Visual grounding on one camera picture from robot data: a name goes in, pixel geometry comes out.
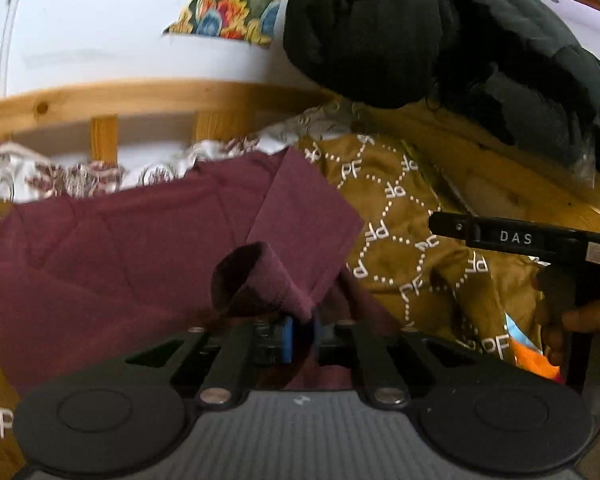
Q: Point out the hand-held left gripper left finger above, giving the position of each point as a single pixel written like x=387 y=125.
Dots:
x=288 y=342

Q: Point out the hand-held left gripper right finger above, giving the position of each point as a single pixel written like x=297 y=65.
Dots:
x=316 y=334

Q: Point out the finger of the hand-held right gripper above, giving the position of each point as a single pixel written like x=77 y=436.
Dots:
x=485 y=236

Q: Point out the maroon shirt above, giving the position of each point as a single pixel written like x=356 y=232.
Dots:
x=130 y=260

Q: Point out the person's right hand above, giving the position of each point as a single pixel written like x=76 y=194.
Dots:
x=592 y=317

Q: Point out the brown printed blanket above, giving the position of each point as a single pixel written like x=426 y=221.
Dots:
x=395 y=185

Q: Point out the orange cloth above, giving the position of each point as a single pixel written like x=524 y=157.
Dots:
x=532 y=360

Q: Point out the white floral pillow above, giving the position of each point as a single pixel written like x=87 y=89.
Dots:
x=45 y=175
x=315 y=122

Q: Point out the black jacket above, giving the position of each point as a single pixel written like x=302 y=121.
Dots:
x=380 y=30

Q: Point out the colourful floral cloth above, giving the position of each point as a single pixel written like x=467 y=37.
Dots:
x=230 y=5

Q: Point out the wooden bed frame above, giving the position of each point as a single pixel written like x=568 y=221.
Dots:
x=145 y=97

